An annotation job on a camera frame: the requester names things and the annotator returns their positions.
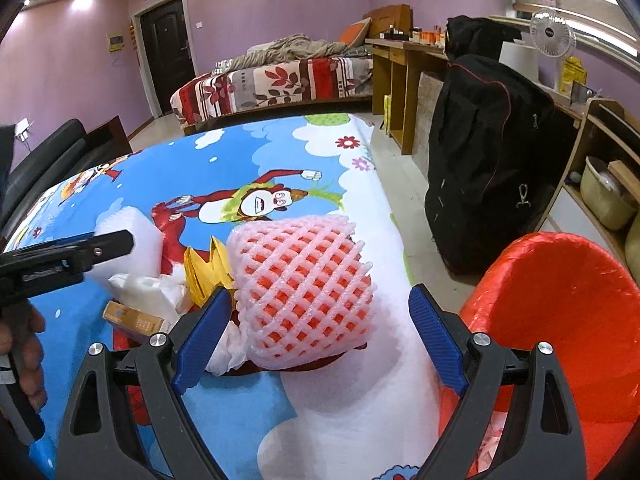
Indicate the person's left hand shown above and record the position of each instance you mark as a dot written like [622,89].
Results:
[25,325]

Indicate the small white desk fan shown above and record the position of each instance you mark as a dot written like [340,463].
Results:
[552,35]

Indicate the grey blanket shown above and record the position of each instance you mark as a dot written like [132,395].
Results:
[290,47]

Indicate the large black bag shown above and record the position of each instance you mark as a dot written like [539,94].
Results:
[490,160]

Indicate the beige pot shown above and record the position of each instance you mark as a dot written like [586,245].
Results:
[607,195]
[634,245]

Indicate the yellow packet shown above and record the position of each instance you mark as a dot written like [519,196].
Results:
[573,75]

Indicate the fruit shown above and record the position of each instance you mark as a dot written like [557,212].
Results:
[300,290]

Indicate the wooden shelf cabinet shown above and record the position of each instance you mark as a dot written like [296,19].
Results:
[600,125]

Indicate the orange pillow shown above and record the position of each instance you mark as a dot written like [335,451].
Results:
[355,32]

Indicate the wooden desk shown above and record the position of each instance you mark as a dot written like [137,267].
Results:
[405,75]

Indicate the small black bag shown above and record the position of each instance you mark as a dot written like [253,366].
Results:
[475,37]

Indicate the white plastic bag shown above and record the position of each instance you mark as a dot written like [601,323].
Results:
[150,292]

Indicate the wooden headboard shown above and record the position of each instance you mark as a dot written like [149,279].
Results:
[390,20]

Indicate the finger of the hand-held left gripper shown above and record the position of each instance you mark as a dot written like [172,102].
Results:
[105,247]

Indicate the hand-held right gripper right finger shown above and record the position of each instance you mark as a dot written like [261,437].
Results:
[440,340]

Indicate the yellow crumpled wrapper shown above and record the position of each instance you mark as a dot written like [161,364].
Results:
[205,270]

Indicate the dark brown door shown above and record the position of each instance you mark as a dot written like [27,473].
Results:
[165,55]

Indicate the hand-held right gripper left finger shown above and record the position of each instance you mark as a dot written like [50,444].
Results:
[205,340]

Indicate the patterned grey board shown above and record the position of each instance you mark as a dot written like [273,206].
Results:
[429,120]

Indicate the yellow meter box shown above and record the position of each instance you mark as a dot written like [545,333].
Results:
[115,44]

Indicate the white wall socket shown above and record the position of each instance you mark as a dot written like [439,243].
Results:
[23,129]

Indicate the bed with floral sheet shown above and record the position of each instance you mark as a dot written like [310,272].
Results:
[280,85]

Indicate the yellow cardboard box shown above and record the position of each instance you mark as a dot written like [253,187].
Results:
[130,317]

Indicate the row of small bottles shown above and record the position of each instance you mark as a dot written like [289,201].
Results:
[420,35]

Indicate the black leather chair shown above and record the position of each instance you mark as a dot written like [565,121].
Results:
[40,170]

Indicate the white crumpled tissue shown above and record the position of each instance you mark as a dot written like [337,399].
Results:
[227,350]

